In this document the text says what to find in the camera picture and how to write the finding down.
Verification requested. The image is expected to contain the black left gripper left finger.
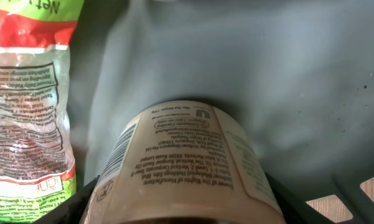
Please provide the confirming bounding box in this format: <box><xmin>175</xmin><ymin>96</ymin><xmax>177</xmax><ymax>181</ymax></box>
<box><xmin>32</xmin><ymin>177</ymin><xmax>98</xmax><ymax>224</ymax></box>

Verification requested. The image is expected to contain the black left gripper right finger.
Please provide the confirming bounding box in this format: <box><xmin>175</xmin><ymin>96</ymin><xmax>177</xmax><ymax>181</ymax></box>
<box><xmin>265</xmin><ymin>173</ymin><xmax>333</xmax><ymax>224</ymax></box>

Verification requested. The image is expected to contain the green clear snack bag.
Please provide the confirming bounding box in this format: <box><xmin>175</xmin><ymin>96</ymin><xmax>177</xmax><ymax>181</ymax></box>
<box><xmin>0</xmin><ymin>0</ymin><xmax>83</xmax><ymax>223</ymax></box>

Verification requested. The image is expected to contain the green lid jar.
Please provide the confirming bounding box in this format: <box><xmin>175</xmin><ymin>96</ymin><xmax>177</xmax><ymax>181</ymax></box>
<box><xmin>80</xmin><ymin>101</ymin><xmax>284</xmax><ymax>223</ymax></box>

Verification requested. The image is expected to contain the grey plastic mesh basket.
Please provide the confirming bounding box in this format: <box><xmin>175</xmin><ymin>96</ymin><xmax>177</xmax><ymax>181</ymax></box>
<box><xmin>68</xmin><ymin>0</ymin><xmax>374</xmax><ymax>223</ymax></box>

